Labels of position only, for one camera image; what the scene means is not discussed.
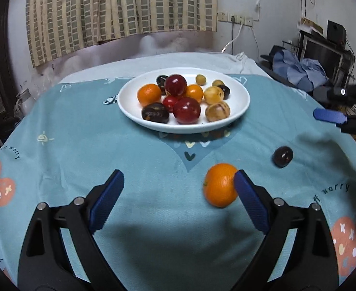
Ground red plum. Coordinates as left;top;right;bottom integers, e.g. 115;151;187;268
164;74;188;97
173;97;201;124

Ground small red fruit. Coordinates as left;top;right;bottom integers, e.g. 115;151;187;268
162;95;178;113

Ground cardboard box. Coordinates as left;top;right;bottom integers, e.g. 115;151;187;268
301;18;324;34

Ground yellow round fruit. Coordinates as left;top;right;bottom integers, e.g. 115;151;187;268
203;86;224;105
205;101;231;122

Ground white cable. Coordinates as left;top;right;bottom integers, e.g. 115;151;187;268
221;24;244;53

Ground white towel blanket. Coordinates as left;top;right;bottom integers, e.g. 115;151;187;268
58;51;288;85

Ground blue clothing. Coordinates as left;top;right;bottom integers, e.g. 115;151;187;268
273;49;330;93

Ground black monitor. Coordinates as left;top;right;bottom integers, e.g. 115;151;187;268
304;38;344;76

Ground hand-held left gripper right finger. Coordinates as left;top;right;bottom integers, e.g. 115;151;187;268
229;170;339;291

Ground teal printed blanket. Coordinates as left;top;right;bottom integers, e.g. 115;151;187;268
0;74;356;288

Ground white jug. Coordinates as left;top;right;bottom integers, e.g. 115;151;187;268
14;89;36;119

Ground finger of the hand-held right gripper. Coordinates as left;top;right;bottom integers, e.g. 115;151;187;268
313;107;356;134
313;85;356;107

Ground white wall power strip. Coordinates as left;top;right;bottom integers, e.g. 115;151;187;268
217;11;254;27

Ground black speaker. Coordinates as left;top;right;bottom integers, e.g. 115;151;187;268
327;20;347;47

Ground striped checked curtain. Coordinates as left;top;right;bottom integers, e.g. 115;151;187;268
26;0;218;67

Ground small mandarin orange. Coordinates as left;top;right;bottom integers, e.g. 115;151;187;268
185;84;204;102

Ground white plate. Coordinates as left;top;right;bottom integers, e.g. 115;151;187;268
118;67;251;134

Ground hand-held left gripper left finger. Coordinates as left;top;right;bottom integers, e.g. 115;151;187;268
17;169;127;291

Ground dark purple plum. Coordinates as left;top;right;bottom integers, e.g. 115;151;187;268
141;103;170;124

